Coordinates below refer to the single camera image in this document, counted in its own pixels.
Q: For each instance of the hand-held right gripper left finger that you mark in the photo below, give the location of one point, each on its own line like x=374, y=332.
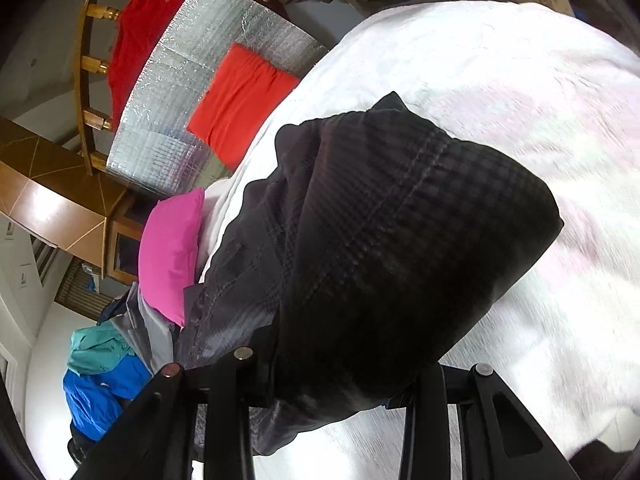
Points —
x=225, y=385

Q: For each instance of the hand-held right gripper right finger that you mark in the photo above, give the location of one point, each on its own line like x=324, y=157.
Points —
x=425, y=410

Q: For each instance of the black jacket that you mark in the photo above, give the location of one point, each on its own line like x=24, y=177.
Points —
x=390, y=240

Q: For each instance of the grey garment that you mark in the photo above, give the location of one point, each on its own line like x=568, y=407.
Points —
x=145, y=330

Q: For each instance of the blue and teal jacket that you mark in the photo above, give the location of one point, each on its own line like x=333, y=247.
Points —
x=100, y=395

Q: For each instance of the pink pillow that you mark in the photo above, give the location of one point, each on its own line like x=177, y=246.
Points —
x=167, y=255

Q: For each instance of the dark cloth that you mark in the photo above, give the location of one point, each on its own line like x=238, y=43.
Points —
x=600, y=462

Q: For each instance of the brown wooden cabinet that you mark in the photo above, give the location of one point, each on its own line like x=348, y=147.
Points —
x=50, y=200

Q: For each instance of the silver foil insulation mat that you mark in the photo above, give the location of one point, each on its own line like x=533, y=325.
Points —
x=170, y=110

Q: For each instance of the orange-red pillow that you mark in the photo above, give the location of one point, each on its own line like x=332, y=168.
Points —
x=240, y=100

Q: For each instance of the white embossed blanket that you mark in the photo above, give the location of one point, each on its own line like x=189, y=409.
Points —
x=525, y=85

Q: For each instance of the red cloth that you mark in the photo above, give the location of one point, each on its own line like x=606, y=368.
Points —
x=140, y=35

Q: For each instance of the wooden headboard rail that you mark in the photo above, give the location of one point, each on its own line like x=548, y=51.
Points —
x=82, y=110

